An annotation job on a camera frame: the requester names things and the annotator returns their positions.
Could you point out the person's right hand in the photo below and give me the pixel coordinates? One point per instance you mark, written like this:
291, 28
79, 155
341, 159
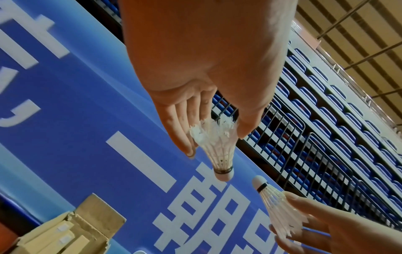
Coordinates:
351, 235

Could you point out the person's left hand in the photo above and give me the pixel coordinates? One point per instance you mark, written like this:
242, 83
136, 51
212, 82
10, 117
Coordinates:
204, 44

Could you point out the white shuttlecock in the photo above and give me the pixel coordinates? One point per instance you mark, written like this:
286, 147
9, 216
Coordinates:
219, 148
279, 208

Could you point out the large torn cardboard box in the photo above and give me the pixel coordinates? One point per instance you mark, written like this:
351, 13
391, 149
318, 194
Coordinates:
100, 218

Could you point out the rows of blue spectator seats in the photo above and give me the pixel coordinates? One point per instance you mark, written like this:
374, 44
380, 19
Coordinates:
329, 111

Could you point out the blue printed barrier board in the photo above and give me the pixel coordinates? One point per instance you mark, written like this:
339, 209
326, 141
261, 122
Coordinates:
78, 99

